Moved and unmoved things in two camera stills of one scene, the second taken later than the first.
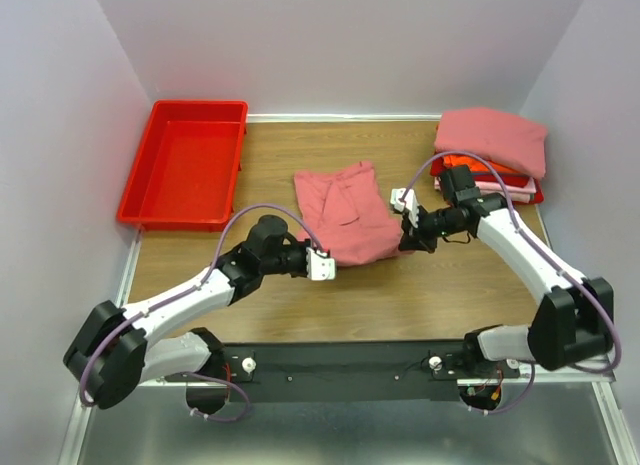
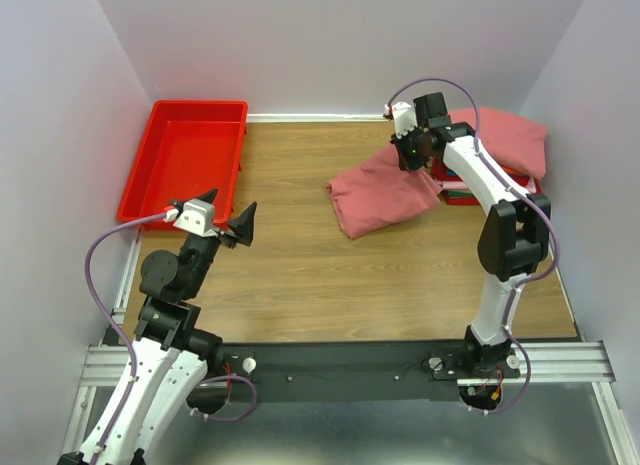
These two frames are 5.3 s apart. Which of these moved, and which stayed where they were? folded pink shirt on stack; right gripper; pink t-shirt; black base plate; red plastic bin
Moved: right gripper; pink t-shirt
Stayed: red plastic bin; folded pink shirt on stack; black base plate
